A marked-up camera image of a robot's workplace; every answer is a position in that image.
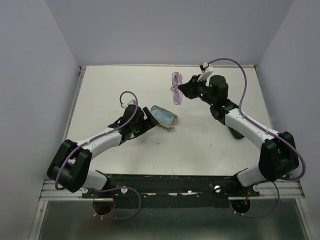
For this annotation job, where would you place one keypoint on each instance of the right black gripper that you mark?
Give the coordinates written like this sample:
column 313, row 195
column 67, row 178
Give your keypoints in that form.
column 188, row 88

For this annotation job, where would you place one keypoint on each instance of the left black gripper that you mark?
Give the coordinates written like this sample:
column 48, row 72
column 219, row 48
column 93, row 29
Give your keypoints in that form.
column 145, row 123

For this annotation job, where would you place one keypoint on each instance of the blue cleaning cloth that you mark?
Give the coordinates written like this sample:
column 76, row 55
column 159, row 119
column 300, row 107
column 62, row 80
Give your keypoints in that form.
column 163, row 115

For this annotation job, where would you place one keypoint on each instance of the purple lens sunglasses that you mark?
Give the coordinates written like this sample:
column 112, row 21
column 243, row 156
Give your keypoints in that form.
column 176, row 80

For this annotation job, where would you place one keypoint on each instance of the marbled glasses case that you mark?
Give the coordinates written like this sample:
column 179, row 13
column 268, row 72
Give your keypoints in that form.
column 167, row 126

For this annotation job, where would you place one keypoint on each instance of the black glasses case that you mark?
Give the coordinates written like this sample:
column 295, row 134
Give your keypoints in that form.
column 237, row 135

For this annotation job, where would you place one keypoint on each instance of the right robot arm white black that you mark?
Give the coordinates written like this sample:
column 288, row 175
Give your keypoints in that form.
column 277, row 157

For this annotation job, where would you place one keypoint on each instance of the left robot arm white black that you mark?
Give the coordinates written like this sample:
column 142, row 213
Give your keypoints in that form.
column 70, row 167

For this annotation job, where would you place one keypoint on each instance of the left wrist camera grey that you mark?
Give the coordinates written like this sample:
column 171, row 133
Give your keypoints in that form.
column 132, row 102

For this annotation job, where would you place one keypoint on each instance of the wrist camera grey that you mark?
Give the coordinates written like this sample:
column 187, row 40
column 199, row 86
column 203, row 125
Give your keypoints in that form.
column 206, row 71
column 132, row 102

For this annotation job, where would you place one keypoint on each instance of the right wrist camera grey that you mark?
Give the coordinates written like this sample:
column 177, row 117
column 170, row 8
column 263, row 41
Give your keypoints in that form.
column 206, row 71

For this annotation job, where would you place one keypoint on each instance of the black mounting base rail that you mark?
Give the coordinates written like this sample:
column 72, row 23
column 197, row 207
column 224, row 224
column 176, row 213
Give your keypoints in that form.
column 170, row 191

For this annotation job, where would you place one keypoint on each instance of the aluminium frame rail left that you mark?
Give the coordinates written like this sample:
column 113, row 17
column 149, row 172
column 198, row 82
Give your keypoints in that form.
column 82, row 70

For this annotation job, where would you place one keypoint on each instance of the aluminium frame rail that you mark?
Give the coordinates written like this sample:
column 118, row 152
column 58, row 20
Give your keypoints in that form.
column 276, row 214
column 82, row 70

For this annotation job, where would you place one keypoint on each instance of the aluminium frame rail front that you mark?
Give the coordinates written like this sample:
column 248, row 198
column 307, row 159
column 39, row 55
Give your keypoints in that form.
column 276, row 214

